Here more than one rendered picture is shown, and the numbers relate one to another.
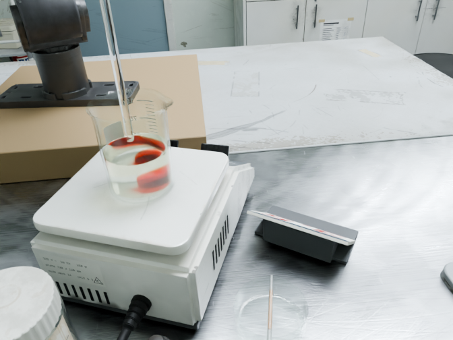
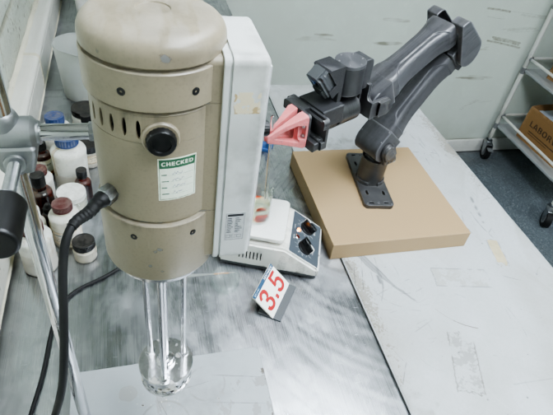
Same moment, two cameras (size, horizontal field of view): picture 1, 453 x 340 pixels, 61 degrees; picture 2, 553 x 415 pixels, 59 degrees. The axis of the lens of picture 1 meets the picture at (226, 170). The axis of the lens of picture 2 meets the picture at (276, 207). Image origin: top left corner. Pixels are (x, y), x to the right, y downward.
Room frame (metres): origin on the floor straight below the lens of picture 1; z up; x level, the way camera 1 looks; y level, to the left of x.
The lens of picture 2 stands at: (0.08, -0.63, 1.65)
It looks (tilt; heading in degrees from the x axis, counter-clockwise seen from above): 41 degrees down; 74
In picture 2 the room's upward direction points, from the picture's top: 10 degrees clockwise
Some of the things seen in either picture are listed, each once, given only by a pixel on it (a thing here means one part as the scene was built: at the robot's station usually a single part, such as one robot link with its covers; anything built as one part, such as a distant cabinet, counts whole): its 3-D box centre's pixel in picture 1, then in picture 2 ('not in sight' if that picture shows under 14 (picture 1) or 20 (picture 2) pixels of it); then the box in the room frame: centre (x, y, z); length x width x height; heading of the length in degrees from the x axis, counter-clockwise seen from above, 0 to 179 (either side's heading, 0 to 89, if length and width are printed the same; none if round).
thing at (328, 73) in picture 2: not in sight; (320, 90); (0.34, 0.12, 1.24); 0.07 x 0.06 x 0.11; 119
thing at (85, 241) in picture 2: not in sight; (84, 248); (-0.08, 0.06, 0.92); 0.04 x 0.04 x 0.04
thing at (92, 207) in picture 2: not in sight; (85, 212); (0.02, -0.35, 1.38); 0.03 x 0.01 x 0.01; 61
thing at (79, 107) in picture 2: not in sight; (86, 119); (-0.12, 0.49, 0.94); 0.07 x 0.07 x 0.07
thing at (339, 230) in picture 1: (304, 222); (274, 291); (0.27, -0.07, 0.92); 0.09 x 0.06 x 0.04; 60
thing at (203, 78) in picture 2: not in sight; (183, 155); (0.09, -0.29, 1.40); 0.15 x 0.11 x 0.24; 4
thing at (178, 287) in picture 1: (160, 209); (267, 234); (0.27, 0.06, 0.94); 0.22 x 0.13 x 0.08; 163
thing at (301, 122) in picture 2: not in sight; (283, 128); (0.28, 0.09, 1.18); 0.09 x 0.07 x 0.07; 29
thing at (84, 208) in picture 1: (140, 187); (257, 216); (0.25, 0.07, 0.98); 0.12 x 0.12 x 0.01; 73
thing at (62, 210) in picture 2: not in sight; (65, 221); (-0.12, 0.10, 0.95); 0.06 x 0.06 x 0.10
